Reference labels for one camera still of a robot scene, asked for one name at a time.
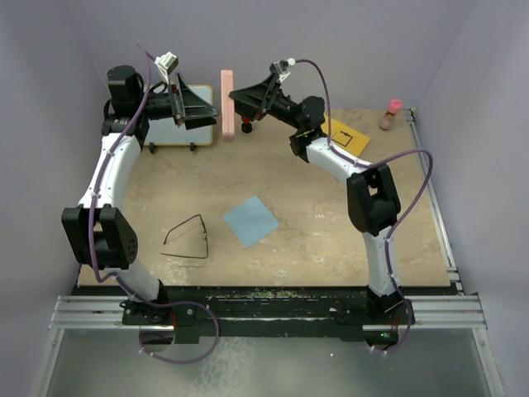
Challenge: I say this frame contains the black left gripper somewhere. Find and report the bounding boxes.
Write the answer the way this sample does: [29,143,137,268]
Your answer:
[136,73,218,130]

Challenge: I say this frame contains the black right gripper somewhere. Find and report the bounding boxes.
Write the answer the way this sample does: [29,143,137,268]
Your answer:
[226,72,304,132]

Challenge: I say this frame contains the pink glasses case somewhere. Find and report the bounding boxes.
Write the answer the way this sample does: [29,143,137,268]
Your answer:
[221,69,235,141]

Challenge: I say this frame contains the thin framed sunglasses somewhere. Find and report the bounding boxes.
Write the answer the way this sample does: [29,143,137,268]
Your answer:
[160,213,209,261]

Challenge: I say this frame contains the blue cleaning cloth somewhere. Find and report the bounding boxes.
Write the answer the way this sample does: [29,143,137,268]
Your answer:
[223,196,279,248]

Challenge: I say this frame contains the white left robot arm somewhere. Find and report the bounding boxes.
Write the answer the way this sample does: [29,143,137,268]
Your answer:
[61,65,219,324]

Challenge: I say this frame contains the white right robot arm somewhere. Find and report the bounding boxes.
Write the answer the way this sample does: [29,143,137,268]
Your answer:
[222,72,405,323]

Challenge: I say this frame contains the red and black stamp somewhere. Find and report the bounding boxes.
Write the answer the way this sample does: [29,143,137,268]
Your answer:
[241,117,253,134]

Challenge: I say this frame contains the small whiteboard on stand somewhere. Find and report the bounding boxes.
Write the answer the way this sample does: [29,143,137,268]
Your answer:
[142,84,214,154]

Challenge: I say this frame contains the yellow book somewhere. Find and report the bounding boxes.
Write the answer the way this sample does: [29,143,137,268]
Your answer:
[322,117,370,157]

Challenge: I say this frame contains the pink capped small bottle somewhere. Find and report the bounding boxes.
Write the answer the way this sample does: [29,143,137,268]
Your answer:
[379,98,403,131]

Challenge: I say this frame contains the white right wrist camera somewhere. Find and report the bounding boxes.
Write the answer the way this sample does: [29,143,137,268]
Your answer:
[269,58,296,84]

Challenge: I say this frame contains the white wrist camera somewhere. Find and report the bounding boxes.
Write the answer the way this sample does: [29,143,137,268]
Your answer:
[154,51,179,85]
[269,58,296,84]

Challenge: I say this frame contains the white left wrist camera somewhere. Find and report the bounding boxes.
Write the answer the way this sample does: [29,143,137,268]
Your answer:
[154,51,179,85]

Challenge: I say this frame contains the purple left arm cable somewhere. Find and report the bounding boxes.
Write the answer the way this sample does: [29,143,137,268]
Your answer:
[90,43,220,365]

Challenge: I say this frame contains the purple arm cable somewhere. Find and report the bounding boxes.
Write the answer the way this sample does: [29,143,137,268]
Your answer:
[90,43,220,365]
[293,60,434,356]

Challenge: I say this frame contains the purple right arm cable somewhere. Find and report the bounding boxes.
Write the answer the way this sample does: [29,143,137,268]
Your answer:
[293,60,434,356]

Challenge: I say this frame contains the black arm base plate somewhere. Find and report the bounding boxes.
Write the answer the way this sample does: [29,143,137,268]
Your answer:
[72,284,417,344]

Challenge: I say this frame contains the aluminium rail frame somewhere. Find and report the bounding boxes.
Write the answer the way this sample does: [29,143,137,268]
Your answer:
[48,294,141,331]

